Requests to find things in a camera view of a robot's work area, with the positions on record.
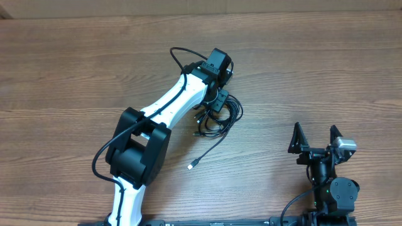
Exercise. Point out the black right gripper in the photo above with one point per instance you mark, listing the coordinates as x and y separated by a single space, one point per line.
311 154

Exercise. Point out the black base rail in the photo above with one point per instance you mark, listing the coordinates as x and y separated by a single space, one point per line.
272 221

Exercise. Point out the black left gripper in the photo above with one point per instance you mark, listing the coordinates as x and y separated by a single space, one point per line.
219 102

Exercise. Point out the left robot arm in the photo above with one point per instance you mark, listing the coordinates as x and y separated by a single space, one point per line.
138 147

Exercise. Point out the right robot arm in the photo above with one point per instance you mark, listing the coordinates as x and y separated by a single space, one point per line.
334 196

